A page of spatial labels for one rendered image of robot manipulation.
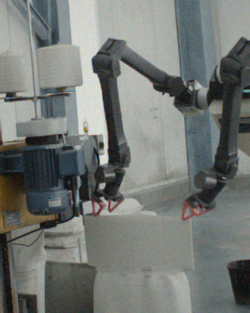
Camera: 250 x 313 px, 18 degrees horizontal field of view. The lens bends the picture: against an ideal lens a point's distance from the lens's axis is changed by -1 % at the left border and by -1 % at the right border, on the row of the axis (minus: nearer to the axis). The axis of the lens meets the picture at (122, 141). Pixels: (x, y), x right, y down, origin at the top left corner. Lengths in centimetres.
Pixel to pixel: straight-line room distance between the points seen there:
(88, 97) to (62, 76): 698
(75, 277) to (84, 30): 650
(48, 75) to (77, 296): 122
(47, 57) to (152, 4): 845
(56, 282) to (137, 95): 716
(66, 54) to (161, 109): 839
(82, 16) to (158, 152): 240
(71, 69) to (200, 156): 900
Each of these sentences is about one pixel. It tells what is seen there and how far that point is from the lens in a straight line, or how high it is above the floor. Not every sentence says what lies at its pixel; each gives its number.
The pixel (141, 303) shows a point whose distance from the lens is 297.
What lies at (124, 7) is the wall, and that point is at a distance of 1068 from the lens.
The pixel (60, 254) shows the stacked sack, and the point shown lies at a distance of 591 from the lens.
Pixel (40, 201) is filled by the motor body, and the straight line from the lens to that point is 276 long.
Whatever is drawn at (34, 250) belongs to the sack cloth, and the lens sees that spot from 333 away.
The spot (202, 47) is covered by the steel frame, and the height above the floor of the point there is 215.
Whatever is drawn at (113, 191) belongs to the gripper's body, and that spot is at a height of 112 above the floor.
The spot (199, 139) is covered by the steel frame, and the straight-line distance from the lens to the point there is 1177.
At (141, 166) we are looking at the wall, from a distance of 1072.
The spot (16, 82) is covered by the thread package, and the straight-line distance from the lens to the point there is 303.
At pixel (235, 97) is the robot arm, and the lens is 261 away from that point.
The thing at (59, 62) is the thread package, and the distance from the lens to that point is 285.
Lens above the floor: 147
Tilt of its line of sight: 3 degrees down
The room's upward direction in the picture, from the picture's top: 5 degrees counter-clockwise
